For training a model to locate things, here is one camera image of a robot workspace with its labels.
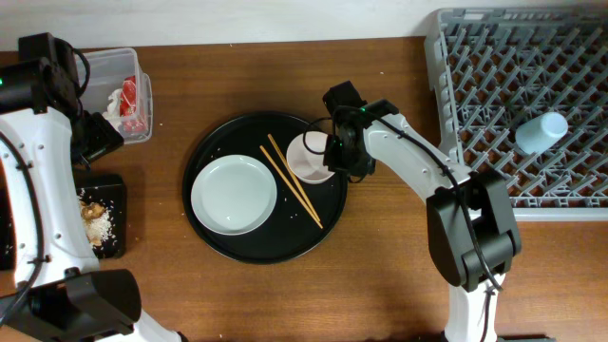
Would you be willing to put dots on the grey dishwasher rack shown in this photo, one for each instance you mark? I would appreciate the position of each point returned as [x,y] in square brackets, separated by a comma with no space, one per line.
[493,70]

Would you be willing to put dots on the white plate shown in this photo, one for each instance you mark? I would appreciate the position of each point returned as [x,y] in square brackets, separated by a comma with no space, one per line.
[233,195]

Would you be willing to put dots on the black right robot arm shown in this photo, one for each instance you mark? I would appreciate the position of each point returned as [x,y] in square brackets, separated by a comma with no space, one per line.
[472,234]

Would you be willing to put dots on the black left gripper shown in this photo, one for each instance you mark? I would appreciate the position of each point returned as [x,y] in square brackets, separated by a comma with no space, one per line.
[104,139]

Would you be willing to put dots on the white tissue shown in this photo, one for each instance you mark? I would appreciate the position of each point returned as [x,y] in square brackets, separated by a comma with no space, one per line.
[112,113]

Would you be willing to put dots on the red snack wrapper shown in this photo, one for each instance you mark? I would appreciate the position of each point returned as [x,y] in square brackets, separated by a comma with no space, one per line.
[133,123]

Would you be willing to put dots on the brown food chunk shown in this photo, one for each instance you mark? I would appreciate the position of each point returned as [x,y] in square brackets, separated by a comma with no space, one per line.
[91,211]

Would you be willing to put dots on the round black serving tray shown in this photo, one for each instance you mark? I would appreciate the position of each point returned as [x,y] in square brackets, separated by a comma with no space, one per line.
[290,231]

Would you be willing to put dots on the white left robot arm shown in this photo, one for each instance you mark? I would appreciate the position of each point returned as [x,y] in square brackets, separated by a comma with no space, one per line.
[62,295]

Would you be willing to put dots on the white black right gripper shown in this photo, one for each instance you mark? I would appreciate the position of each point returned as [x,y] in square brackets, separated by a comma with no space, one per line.
[336,160]

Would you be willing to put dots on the clear plastic bin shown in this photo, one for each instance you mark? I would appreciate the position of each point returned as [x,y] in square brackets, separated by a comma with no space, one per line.
[106,73]

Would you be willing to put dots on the white bowl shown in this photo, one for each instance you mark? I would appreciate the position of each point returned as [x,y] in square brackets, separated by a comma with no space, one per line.
[303,160]

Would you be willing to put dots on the wooden chopstick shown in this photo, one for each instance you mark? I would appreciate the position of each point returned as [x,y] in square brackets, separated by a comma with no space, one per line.
[289,185]
[298,188]

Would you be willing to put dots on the black rectangular tray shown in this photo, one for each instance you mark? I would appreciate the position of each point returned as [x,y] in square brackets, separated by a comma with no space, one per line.
[109,188]

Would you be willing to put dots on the light blue plastic cup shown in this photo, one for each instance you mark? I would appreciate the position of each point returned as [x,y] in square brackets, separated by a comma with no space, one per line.
[539,134]

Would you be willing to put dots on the rice and noodle scraps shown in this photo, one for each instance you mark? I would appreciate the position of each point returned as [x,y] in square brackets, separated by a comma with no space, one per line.
[100,230]

